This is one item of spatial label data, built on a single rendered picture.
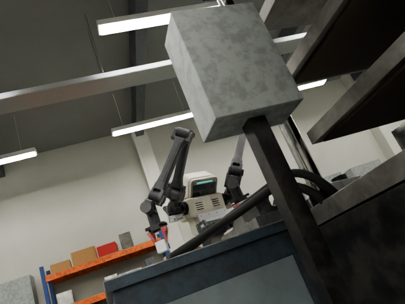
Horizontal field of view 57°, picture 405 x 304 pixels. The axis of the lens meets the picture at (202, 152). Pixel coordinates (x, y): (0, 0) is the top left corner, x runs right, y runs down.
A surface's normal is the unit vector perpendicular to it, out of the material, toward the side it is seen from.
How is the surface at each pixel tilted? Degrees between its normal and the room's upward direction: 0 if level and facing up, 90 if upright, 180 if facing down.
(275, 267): 90
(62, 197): 90
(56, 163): 90
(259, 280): 90
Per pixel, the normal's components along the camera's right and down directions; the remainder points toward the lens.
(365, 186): -0.91, 0.23
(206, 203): 0.50, -0.35
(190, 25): 0.21, -0.43
